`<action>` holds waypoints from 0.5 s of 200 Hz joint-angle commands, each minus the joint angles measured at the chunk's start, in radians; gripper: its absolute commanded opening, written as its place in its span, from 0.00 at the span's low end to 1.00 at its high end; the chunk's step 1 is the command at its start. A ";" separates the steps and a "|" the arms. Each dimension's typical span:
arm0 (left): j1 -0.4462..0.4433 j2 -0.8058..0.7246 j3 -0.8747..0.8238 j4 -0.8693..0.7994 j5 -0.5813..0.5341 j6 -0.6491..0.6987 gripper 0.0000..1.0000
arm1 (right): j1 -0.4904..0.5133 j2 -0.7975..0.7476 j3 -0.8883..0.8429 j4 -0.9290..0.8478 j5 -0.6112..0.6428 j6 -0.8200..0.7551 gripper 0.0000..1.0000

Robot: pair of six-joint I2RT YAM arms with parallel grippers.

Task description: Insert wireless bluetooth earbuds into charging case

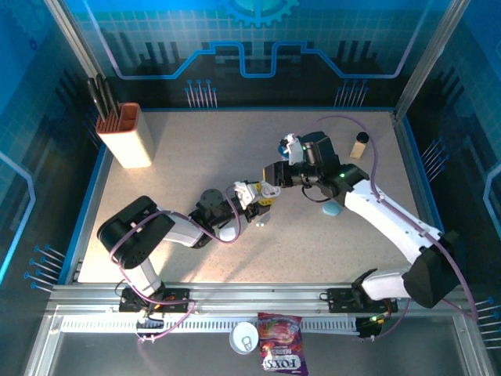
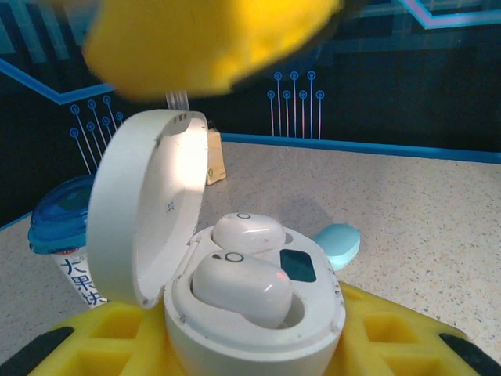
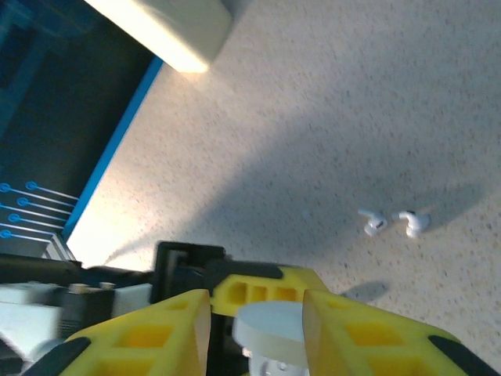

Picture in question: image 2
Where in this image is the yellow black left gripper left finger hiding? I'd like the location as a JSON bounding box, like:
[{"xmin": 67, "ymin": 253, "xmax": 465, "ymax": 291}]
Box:
[{"xmin": 0, "ymin": 301, "xmax": 185, "ymax": 376}]

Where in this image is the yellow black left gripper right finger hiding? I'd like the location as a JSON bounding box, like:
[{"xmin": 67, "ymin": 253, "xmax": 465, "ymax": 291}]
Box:
[{"xmin": 324, "ymin": 281, "xmax": 501, "ymax": 376}]

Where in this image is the light blue earbud case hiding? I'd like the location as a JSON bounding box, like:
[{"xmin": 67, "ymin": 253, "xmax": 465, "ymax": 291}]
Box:
[{"xmin": 312, "ymin": 222, "xmax": 362, "ymax": 272}]

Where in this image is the white oval earbud case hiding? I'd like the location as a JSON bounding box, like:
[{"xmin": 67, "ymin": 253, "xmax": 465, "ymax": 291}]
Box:
[{"xmin": 85, "ymin": 108, "xmax": 348, "ymax": 376}]

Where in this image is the white oval earbud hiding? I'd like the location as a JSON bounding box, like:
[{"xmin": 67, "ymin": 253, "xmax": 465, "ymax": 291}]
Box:
[
  {"xmin": 211, "ymin": 212, "xmax": 287, "ymax": 254},
  {"xmin": 190, "ymin": 251, "xmax": 294, "ymax": 330}
]

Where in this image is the small beige bottle black cap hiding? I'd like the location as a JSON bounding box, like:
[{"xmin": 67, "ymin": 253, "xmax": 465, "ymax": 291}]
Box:
[{"xmin": 204, "ymin": 119, "xmax": 228, "ymax": 186}]

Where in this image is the yogurt cup blue lid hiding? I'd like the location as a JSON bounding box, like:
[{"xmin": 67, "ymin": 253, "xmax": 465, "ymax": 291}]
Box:
[{"xmin": 27, "ymin": 175, "xmax": 109, "ymax": 310}]

